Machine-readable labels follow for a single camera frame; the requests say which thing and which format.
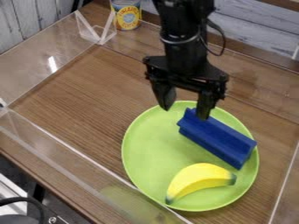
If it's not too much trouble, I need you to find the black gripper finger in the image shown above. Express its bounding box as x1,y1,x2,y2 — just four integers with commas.
149,77,176,111
196,88,226,120

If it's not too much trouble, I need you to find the clear acrylic corner bracket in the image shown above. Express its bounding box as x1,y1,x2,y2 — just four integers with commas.
74,10,117,46

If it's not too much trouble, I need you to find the clear acrylic front wall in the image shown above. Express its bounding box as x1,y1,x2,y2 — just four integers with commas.
0,100,192,224

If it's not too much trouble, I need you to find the yellow toy banana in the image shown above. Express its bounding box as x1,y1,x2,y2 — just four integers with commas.
164,163,237,205

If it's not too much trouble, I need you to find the black cable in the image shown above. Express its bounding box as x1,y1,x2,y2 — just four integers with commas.
0,196,45,224

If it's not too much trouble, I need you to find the yellow labelled tin can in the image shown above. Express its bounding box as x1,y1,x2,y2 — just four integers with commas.
109,0,141,31

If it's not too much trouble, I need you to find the green round plate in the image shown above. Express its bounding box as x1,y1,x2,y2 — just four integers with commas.
121,101,258,212

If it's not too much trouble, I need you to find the blue star-shaped block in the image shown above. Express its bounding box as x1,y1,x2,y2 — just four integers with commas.
177,108,257,170

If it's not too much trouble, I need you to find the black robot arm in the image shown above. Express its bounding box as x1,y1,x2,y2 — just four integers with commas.
142,0,229,120

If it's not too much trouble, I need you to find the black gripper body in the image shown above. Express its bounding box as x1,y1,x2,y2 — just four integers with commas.
142,38,229,92

